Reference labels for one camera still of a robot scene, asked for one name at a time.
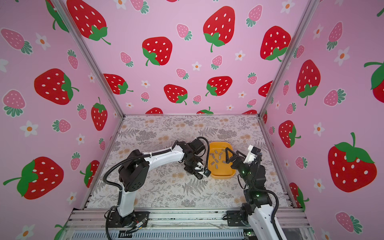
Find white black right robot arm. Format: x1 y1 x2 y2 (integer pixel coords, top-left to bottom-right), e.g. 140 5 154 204
223 146 286 240

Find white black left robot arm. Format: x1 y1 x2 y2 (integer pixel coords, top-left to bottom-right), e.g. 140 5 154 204
103 137 211 228

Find yellow plastic tray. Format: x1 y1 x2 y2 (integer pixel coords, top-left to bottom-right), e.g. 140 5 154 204
208 142 236 180

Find grey staple strips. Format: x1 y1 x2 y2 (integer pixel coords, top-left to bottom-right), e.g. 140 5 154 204
209 149 226 169

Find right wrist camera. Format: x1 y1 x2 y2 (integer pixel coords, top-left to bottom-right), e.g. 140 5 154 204
244 145 261 165

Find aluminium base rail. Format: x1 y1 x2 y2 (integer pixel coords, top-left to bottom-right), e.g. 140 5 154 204
59 206 316 240

